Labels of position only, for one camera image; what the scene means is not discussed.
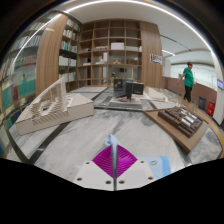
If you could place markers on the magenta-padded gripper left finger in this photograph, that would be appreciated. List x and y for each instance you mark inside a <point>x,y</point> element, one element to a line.
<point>105,160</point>

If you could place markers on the wooden model base board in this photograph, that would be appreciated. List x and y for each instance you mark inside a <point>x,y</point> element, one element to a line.
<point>176,135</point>

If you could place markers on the glass-fronted bookshelf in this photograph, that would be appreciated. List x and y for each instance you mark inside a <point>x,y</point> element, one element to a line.
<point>18,83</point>

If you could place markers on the wooden shelf unit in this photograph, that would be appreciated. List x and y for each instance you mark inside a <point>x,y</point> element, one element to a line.
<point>48,53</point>

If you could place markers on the wall poster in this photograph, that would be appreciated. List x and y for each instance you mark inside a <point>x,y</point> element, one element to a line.
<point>156,59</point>

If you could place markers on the small white architectural model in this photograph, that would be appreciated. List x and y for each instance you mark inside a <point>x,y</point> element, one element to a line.
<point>155,94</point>

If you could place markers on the wall screen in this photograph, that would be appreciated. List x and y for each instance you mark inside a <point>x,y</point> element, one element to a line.
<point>220,84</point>

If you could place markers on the red bin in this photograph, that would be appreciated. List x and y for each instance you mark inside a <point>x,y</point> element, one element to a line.
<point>210,108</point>

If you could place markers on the dark brown architectural model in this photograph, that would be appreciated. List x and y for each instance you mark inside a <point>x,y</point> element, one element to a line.
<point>180,120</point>

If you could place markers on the person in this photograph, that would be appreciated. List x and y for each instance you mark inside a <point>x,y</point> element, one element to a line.
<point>188,77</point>

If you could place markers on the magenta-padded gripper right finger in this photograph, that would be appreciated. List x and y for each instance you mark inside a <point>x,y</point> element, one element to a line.
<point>126,160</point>

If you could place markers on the light blue towel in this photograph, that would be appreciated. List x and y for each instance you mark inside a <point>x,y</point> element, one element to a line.
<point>160,166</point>

